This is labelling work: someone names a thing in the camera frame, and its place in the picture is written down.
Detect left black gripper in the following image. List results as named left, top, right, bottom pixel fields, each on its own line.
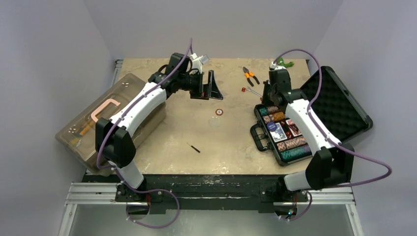
left=179, top=70, right=222, bottom=100

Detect red playing card deck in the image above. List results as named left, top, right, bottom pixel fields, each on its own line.
left=285, top=119, right=302, bottom=137

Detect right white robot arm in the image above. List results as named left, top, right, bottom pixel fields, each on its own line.
left=263, top=67, right=354, bottom=200

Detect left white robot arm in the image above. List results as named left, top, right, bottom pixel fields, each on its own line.
left=95, top=53, right=223, bottom=201

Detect red poker chip left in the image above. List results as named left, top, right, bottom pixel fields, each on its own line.
left=215, top=109, right=224, bottom=116

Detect clear round disc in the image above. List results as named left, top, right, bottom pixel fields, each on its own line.
left=208, top=117, right=221, bottom=128

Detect silver wrench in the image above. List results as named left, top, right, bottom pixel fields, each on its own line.
left=246, top=87, right=262, bottom=97

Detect green plastic toy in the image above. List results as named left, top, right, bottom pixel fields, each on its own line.
left=277, top=57, right=295, bottom=68

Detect orange black pliers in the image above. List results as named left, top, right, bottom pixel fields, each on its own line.
left=242, top=66, right=260, bottom=87

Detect blue small blind button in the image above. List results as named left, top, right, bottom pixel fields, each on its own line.
left=266, top=122, right=277, bottom=132

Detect blue playing card deck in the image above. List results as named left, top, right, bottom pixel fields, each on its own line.
left=270, top=124, right=288, bottom=143

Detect small black screwdriver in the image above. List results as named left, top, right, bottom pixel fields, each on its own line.
left=187, top=143, right=201, bottom=153

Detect black foam-lined poker case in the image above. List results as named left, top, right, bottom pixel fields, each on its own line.
left=250, top=66, right=373, bottom=166

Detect teal poker chip row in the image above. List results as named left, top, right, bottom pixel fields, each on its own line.
left=280, top=145, right=311, bottom=162

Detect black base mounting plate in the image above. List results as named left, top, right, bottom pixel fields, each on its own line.
left=82, top=174, right=309, bottom=214

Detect translucent brown tool box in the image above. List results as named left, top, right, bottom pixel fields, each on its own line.
left=55, top=73, right=166, bottom=176

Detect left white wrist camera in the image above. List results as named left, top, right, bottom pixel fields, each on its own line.
left=189, top=53, right=209, bottom=73

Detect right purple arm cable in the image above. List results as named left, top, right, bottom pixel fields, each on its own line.
left=273, top=49, right=393, bottom=222

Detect aluminium frame rail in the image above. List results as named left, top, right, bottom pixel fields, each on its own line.
left=59, top=182, right=364, bottom=236

